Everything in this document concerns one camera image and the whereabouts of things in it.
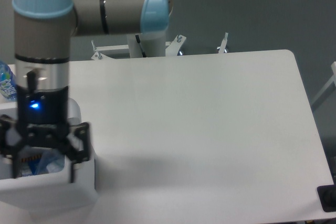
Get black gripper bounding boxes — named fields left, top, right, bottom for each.
left=1, top=86, right=92, bottom=184

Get clear plastic bottle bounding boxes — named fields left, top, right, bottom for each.
left=34, top=150, right=65, bottom=175

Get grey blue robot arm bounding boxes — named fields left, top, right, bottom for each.
left=1, top=0, right=173, bottom=181

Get white plastic trash can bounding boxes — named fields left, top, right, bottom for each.
left=0, top=97, right=99, bottom=213

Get blue yellow snack packet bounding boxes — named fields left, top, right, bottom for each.
left=20, top=154, right=42, bottom=177

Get blue labelled water bottle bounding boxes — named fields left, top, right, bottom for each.
left=1, top=61, right=17, bottom=102

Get black device at table edge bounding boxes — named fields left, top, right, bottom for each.
left=317, top=185, right=335, bottom=212

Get white clamp bracket left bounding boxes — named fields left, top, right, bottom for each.
left=91, top=40, right=129, bottom=60

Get white clamp bracket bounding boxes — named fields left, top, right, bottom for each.
left=91, top=40, right=129, bottom=60
left=217, top=32, right=229, bottom=54

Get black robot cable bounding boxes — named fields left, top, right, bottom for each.
left=135, top=34, right=147, bottom=58

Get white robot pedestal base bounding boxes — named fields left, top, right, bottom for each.
left=126, top=0, right=187, bottom=58

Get white clamp bracket right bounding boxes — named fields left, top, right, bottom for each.
left=217, top=32, right=229, bottom=54

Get white table leg frame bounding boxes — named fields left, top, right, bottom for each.
left=311, top=61, right=335, bottom=112

